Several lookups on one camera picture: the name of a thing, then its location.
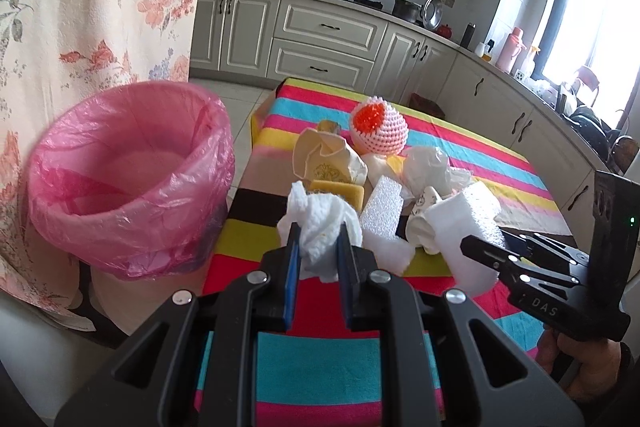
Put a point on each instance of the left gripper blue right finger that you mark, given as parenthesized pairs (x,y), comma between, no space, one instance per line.
(347,274)

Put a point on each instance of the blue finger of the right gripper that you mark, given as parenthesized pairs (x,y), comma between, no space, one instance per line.
(512,268)
(539,248)

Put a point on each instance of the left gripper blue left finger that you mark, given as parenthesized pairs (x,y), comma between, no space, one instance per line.
(291,274)

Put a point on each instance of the large white foam piece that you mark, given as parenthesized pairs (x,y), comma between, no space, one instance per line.
(439,225)

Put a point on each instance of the white paper tissue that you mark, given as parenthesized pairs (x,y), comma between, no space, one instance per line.
(320,217)

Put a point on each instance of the white foam block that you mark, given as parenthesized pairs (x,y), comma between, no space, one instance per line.
(379,221)

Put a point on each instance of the yellow sponge block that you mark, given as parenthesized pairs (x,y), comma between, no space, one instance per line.
(351,193)

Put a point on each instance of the white plastic bag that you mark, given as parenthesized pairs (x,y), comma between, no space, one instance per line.
(427,166)

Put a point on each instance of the crushed white paper cup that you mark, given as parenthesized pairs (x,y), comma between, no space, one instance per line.
(325,156)

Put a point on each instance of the white trash bin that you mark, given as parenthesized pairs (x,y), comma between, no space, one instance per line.
(106,309)

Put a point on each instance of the white lower kitchen cabinets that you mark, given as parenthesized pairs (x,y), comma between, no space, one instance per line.
(346,45)

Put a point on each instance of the person's right hand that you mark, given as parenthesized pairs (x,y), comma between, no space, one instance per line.
(599,363)

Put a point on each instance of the white tissue packet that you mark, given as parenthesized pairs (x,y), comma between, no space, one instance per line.
(379,165)

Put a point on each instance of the yellow sponge with torn side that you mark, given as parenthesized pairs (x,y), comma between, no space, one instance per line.
(329,126)

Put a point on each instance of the orange fruit in foam net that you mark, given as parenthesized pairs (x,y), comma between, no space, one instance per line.
(376,127)

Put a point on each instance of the dark red floor basket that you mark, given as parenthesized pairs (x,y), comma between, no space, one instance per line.
(426,106)

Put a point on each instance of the pink plastic bin liner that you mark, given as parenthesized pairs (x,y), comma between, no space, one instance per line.
(134,180)

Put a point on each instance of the pink thermos flask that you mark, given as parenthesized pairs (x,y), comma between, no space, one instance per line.
(511,49)

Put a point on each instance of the black bottle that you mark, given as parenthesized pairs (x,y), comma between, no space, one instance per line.
(468,35)

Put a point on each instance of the small red pot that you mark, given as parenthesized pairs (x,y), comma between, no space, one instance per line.
(444,31)

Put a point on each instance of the silver pot lid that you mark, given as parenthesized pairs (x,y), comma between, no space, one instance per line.
(431,14)

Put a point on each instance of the black cooking pot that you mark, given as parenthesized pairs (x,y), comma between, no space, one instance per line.
(407,10)

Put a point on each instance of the floral cream curtain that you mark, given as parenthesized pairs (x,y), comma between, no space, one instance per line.
(55,53)

